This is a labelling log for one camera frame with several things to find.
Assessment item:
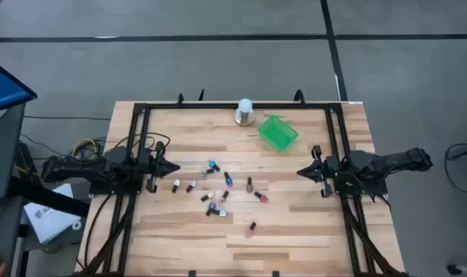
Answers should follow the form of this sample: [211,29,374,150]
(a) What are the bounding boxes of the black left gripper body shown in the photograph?
[140,141,165,193]

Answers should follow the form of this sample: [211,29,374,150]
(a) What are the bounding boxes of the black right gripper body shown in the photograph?
[312,145,340,199]

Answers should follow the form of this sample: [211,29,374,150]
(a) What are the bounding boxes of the green plastic basket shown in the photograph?
[257,114,299,154]

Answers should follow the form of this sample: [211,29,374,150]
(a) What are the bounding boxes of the white bulb lamp brass base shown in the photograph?
[233,98,256,127]

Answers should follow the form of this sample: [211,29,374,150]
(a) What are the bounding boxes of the black diagonal beam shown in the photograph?
[8,175,91,218]

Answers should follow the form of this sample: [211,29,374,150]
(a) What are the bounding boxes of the white paper sheets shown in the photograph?
[23,183,82,245]

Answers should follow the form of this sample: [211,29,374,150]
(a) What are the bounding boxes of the grey floor device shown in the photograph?
[447,138,467,162]

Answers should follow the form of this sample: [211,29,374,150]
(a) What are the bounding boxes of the grey cabinet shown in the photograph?
[0,102,26,203]

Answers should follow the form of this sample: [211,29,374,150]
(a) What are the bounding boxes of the grey chair leg caster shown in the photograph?
[446,263,467,276]

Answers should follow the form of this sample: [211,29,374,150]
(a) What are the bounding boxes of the blue screen monitor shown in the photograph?
[0,56,38,115]

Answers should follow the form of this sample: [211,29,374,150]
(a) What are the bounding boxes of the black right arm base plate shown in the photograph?
[332,169,389,196]

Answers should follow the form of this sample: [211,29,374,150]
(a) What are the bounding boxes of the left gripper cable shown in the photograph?
[115,132,172,152]

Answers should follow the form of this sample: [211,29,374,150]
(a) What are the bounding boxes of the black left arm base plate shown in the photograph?
[88,180,142,196]

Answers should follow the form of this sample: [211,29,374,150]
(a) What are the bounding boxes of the black aluminium table frame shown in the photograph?
[73,100,409,277]

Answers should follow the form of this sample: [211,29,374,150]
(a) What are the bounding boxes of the yellow cable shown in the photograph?
[71,137,102,161]

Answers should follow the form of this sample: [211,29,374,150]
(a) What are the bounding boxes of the black hanging cable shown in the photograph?
[82,194,115,270]

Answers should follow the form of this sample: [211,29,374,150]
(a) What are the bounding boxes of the black looped floor cable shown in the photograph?
[443,142,467,196]

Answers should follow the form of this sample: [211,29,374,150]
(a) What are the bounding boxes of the black cable bundle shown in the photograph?
[19,132,108,162]

